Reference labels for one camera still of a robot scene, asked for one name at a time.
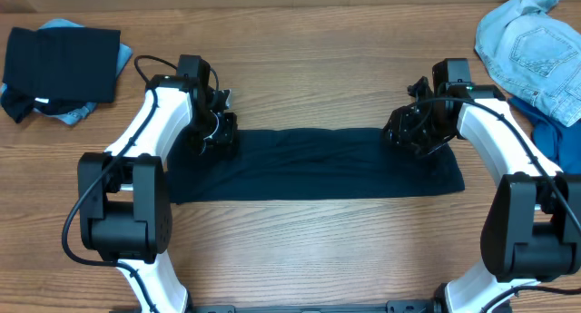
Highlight black t-shirt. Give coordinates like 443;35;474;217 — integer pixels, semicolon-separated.
166;128;465;204

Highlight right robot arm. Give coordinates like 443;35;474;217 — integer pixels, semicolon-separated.
382;58;580;313

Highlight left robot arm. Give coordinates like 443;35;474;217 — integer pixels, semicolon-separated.
62;54;238;313

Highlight folded light blue jeans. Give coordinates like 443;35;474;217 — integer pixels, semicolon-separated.
1;19;133;107

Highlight crumpled light denim jeans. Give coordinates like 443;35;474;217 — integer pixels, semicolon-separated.
475;0;580;127

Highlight dark blue garment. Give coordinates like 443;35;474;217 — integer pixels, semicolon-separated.
508;97;581;174

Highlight folded black shirt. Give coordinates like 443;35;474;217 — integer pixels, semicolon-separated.
3;27;121;103

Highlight black garment under stack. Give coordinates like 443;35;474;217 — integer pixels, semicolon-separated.
1;88;97;125

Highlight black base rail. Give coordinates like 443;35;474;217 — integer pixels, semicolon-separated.
186;300;444;313

